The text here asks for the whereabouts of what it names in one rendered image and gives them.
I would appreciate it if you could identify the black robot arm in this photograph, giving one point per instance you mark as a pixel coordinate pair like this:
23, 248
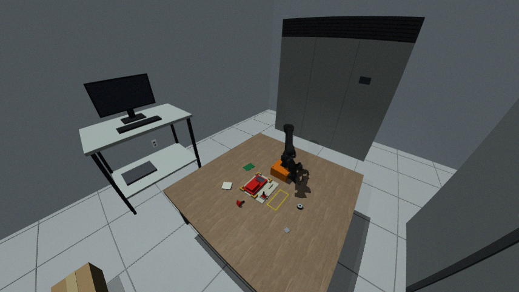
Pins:
289, 153

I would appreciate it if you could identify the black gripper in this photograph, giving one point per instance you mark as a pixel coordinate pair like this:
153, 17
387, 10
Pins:
292, 175

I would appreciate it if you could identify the green flat square patch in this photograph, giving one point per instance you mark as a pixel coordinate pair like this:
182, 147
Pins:
248, 167

